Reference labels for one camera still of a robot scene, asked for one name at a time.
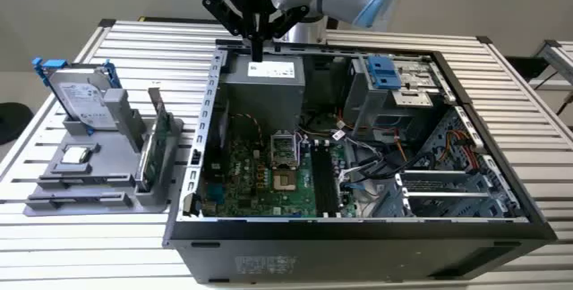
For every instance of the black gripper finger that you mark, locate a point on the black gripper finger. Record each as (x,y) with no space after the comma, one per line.
(287,21)
(223,14)

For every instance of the RAM stick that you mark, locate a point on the RAM stick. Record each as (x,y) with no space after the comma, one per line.
(85,180)
(80,199)

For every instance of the RAM slot with white clips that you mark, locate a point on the RAM slot with white clips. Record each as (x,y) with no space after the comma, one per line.
(321,179)
(333,179)

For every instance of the grey power supply unit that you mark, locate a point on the grey power supply unit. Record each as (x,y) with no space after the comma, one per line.
(263,102)

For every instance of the blue plastic drive latch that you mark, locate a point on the blue plastic drive latch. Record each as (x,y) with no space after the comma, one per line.
(379,72)

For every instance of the metal optical drive cage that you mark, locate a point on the metal optical drive cage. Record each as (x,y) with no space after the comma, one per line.
(371,108)

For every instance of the hard disk in blue carrier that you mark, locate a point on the hard disk in blue carrier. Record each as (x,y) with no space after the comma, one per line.
(77,95)

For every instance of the green graphics card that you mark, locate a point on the green graphics card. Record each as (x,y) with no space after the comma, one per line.
(154,155)

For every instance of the CPU socket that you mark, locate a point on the CPU socket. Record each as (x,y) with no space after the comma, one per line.
(285,181)

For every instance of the grey parts rack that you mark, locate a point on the grey parts rack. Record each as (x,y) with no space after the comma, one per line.
(111,155)

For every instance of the green motherboard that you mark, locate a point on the green motherboard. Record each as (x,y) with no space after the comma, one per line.
(250,196)

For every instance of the blue VGA port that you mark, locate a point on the blue VGA port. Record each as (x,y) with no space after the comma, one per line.
(214,192)

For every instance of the silver CPU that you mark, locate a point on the silver CPU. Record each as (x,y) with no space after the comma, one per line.
(73,156)

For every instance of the black round floor stand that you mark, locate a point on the black round floor stand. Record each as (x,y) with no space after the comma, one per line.
(13,122)

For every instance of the aluminium slat side table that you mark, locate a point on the aluminium slat side table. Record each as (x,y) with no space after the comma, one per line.
(554,55)

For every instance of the metal disk bay cage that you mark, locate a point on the metal disk bay cage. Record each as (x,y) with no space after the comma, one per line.
(447,199)

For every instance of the black open PC case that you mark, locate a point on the black open PC case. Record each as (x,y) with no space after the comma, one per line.
(313,256)

